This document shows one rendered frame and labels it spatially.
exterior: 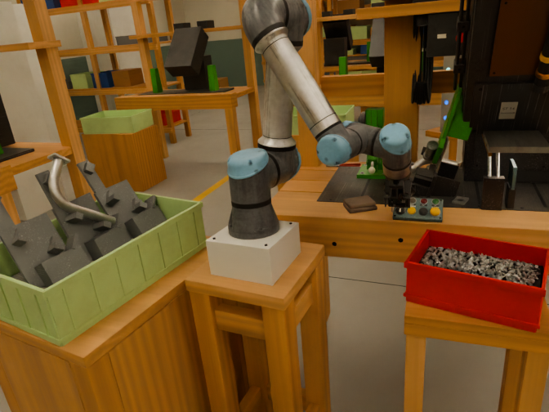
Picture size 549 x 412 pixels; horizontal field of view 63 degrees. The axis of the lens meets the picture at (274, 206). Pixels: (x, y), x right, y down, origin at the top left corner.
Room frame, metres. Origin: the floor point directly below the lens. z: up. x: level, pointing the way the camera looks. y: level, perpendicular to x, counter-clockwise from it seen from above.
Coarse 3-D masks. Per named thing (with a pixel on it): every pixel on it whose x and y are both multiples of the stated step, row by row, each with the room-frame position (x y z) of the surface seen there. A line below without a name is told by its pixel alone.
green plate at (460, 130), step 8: (456, 96) 1.44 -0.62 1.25; (456, 104) 1.44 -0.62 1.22; (448, 112) 1.55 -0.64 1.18; (456, 112) 1.45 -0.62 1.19; (448, 120) 1.45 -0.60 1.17; (456, 120) 1.45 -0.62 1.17; (448, 128) 1.45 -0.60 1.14; (456, 128) 1.45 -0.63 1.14; (464, 128) 1.44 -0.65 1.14; (440, 136) 1.53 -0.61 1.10; (448, 136) 1.46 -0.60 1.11; (456, 136) 1.45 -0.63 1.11; (464, 136) 1.44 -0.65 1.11
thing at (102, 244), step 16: (48, 176) 1.34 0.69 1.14; (48, 192) 1.33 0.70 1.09; (96, 208) 1.43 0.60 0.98; (64, 224) 1.31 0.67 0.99; (80, 224) 1.35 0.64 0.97; (80, 240) 1.32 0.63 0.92; (96, 240) 1.30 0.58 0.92; (112, 240) 1.35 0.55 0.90; (128, 240) 1.39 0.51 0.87; (96, 256) 1.30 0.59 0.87
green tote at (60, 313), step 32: (160, 224) 1.30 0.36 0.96; (192, 224) 1.41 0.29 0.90; (0, 256) 1.25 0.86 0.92; (128, 256) 1.17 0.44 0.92; (160, 256) 1.27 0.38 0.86; (0, 288) 1.06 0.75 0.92; (32, 288) 0.97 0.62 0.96; (64, 288) 0.99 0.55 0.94; (96, 288) 1.07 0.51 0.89; (128, 288) 1.15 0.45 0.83; (32, 320) 1.01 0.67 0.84; (64, 320) 0.97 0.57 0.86; (96, 320) 1.04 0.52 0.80
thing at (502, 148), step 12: (492, 132) 1.39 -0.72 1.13; (504, 132) 1.38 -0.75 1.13; (516, 132) 1.37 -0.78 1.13; (528, 132) 1.35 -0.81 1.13; (540, 132) 1.34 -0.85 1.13; (492, 144) 1.27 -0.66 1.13; (504, 144) 1.26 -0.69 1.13; (516, 144) 1.24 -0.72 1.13; (528, 144) 1.23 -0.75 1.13; (540, 144) 1.22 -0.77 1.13
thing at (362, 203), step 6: (348, 198) 1.45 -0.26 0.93; (354, 198) 1.44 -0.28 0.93; (360, 198) 1.44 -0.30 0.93; (366, 198) 1.43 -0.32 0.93; (348, 204) 1.39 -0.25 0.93; (354, 204) 1.38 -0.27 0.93; (360, 204) 1.39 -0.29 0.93; (366, 204) 1.39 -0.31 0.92; (372, 204) 1.39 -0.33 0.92; (348, 210) 1.39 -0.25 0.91; (354, 210) 1.38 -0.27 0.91; (360, 210) 1.38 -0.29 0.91; (366, 210) 1.38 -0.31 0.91
